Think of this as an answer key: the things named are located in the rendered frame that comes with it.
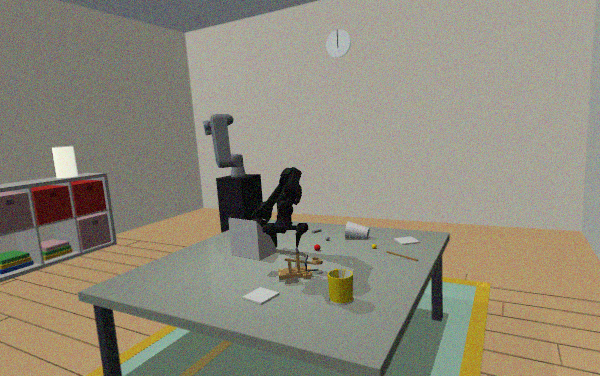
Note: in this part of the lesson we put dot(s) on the yellow cup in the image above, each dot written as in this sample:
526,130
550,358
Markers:
340,283

